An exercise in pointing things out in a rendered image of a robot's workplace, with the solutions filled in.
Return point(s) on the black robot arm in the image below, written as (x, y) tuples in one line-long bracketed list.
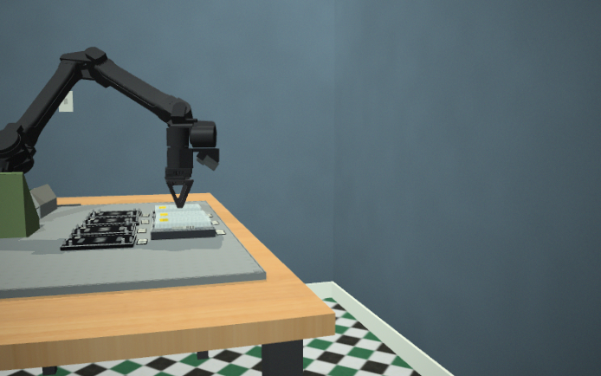
[(169, 109)]

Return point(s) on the grey button panel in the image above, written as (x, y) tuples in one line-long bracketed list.
[(45, 200)]

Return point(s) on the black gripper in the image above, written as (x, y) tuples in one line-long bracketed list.
[(177, 176)]

